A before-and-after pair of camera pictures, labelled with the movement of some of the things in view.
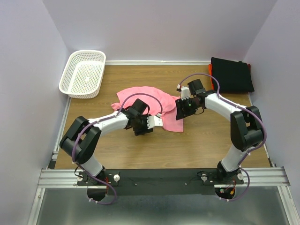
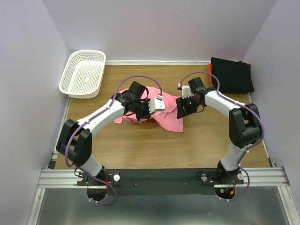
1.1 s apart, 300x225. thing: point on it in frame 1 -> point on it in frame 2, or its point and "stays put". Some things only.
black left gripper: [145, 130] -> [146, 115]
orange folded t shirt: [210, 72] stays put
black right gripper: [180, 114] stays put
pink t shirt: [159, 103] stays put
